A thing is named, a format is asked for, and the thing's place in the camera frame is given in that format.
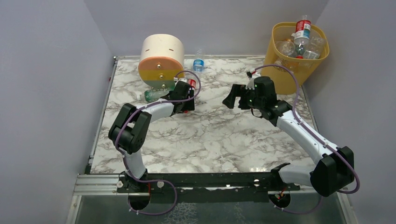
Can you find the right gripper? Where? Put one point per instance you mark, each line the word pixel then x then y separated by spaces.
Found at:
pixel 243 99

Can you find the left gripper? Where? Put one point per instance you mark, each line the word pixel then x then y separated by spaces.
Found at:
pixel 184 89

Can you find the red white label bottle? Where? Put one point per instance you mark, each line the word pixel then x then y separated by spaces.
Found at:
pixel 192 83

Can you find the green tinted plastic bottle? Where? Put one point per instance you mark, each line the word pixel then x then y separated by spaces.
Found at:
pixel 153 94

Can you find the blue label water bottle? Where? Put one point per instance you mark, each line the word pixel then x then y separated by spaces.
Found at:
pixel 199 62

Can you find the clear bottle red cap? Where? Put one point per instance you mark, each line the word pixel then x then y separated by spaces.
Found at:
pixel 287 48

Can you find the red label clear bottle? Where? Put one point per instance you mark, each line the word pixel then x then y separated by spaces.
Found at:
pixel 302 35

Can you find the clear bottle blue white label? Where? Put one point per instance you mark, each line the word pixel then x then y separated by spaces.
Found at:
pixel 315 47

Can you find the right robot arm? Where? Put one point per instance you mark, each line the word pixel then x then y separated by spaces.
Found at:
pixel 333 165

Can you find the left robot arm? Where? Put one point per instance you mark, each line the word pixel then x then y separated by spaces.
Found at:
pixel 129 130

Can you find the yellow mesh plastic bin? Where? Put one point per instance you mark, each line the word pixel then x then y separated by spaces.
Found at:
pixel 301 68

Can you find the cream and orange cylinder box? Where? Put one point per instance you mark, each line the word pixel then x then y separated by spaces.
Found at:
pixel 162 57

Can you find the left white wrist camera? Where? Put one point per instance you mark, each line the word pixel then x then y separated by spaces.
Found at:
pixel 183 79

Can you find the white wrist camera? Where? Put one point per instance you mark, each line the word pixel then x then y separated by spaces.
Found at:
pixel 183 79
pixel 252 75

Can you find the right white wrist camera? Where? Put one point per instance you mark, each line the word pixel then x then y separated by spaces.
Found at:
pixel 252 75

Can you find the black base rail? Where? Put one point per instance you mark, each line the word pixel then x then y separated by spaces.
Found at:
pixel 187 187

